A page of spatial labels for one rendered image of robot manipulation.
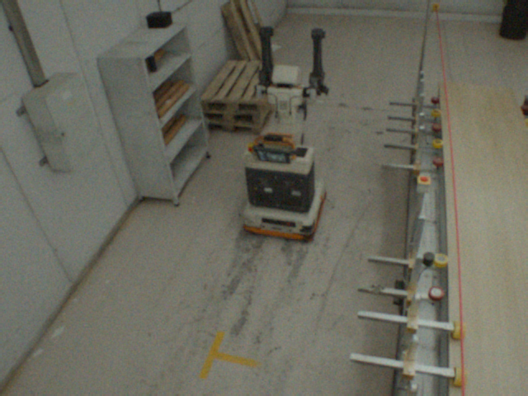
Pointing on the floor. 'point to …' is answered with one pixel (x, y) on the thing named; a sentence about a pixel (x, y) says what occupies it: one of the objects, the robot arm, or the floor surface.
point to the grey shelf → (153, 159)
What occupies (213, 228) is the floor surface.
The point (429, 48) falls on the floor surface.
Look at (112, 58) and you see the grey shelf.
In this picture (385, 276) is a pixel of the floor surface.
